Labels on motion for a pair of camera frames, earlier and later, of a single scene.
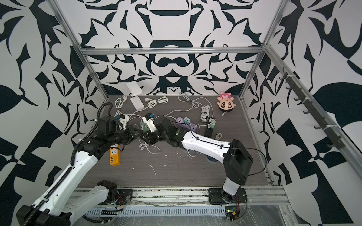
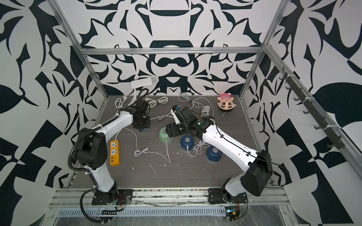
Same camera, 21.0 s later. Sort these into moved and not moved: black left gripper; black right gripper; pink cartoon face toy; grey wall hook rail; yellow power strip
Moved: black left gripper; black right gripper
Not moved: yellow power strip; pink cartoon face toy; grey wall hook rail
